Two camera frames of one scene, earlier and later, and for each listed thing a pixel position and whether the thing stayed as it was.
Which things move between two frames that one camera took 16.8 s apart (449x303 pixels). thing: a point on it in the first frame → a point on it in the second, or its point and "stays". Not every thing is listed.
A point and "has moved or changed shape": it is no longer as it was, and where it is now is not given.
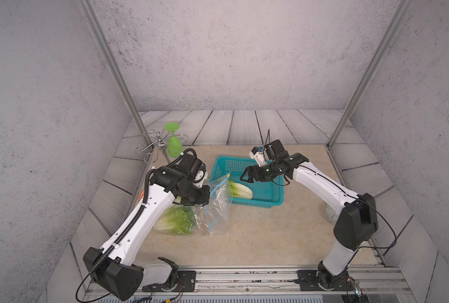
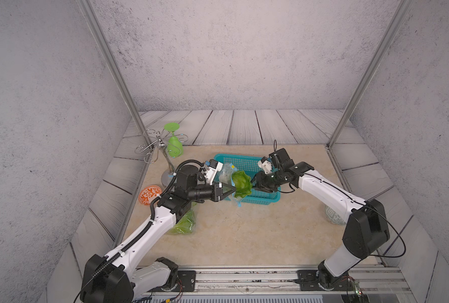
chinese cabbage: x=239 y=190 has moved or changed shape
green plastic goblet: x=174 y=146 stays
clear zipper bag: x=207 y=217 → x=225 y=176
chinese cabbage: x=179 y=219 stays
